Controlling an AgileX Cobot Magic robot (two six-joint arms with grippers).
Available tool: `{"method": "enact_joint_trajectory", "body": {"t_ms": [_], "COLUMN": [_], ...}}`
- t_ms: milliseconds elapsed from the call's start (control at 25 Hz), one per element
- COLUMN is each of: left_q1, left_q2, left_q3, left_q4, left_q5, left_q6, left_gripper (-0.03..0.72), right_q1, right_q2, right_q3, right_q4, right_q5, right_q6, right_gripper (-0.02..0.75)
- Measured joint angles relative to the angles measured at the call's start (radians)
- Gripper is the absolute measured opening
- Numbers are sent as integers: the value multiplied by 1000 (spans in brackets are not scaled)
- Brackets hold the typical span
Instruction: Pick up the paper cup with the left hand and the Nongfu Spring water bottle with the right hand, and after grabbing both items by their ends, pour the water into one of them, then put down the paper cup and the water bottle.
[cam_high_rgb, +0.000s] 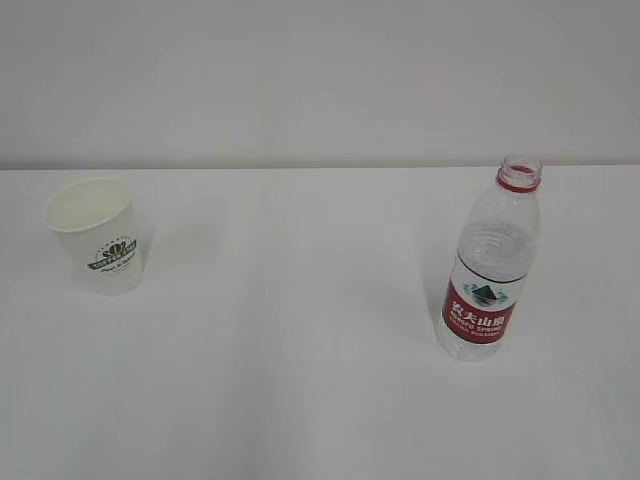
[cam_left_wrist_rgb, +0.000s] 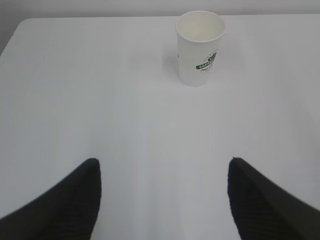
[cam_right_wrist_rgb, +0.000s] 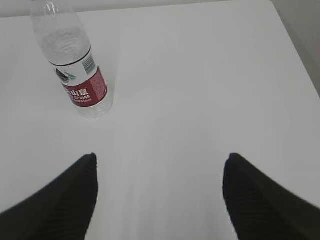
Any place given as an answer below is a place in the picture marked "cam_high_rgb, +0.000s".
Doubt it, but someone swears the clear red-label water bottle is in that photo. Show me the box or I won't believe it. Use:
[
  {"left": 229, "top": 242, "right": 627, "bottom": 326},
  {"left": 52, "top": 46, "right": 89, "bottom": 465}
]
[{"left": 436, "top": 154, "right": 542, "bottom": 362}]

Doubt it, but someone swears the white paper coffee cup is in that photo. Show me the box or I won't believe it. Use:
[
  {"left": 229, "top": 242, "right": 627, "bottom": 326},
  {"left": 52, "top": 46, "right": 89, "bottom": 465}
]
[{"left": 44, "top": 178, "right": 143, "bottom": 295}]

